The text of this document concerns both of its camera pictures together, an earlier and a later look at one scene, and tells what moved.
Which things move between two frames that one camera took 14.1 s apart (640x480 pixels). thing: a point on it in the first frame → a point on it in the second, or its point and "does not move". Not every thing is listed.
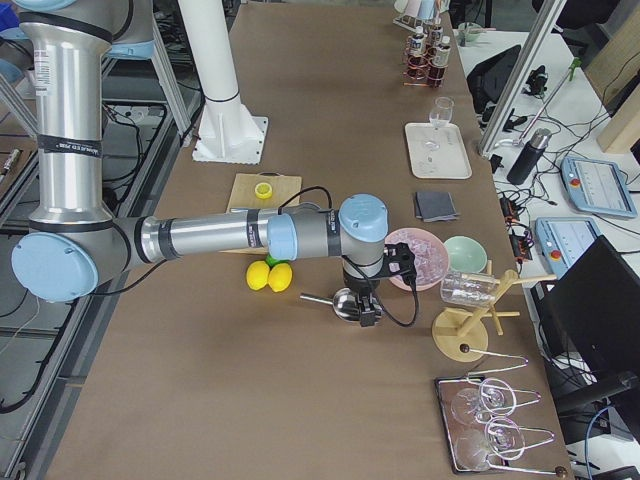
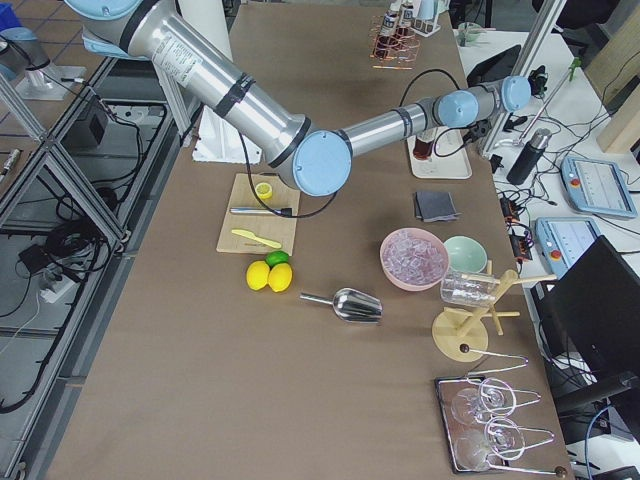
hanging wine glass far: x=497 y=396 does not move
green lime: x=272 y=261 does not move
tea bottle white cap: x=441 y=61 → x=422 y=149
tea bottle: x=436 y=33 → x=406 y=14
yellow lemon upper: x=257 y=274 does not move
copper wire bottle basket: x=426 y=61 → x=396 y=52
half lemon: x=263 y=190 does not move
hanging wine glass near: x=505 y=438 does not move
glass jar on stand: x=469 y=288 does not move
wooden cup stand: x=460 y=334 does not move
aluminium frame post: x=520 y=76 does not move
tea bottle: x=417 y=53 → x=390 y=22
